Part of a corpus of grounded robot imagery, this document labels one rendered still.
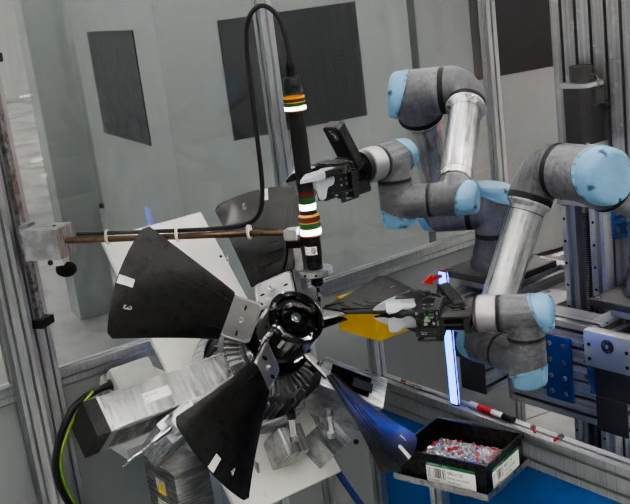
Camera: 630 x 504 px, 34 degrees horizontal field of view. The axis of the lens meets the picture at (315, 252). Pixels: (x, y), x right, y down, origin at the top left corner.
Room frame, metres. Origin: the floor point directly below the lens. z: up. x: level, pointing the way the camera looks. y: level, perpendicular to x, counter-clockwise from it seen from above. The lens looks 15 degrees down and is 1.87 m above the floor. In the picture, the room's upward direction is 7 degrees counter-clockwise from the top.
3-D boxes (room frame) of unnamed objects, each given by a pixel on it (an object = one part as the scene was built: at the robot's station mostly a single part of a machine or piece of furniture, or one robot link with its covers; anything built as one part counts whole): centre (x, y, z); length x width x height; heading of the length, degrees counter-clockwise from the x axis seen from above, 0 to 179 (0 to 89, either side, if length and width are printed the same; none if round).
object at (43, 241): (2.27, 0.59, 1.37); 0.10 x 0.07 x 0.08; 70
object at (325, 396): (2.11, -0.02, 0.98); 0.20 x 0.16 x 0.20; 35
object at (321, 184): (2.05, -0.03, 1.46); 0.09 x 0.03 x 0.06; 144
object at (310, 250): (2.05, 0.00, 1.48); 0.04 x 0.04 x 0.46
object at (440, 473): (2.03, -0.26, 0.84); 0.22 x 0.17 x 0.07; 51
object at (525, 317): (1.94, -0.40, 1.17); 0.11 x 0.08 x 0.09; 72
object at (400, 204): (2.25, -0.21, 1.36); 0.11 x 0.08 x 0.11; 72
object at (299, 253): (2.06, 0.01, 1.33); 0.09 x 0.07 x 0.10; 70
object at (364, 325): (2.50, -0.12, 1.02); 0.16 x 0.10 x 0.11; 35
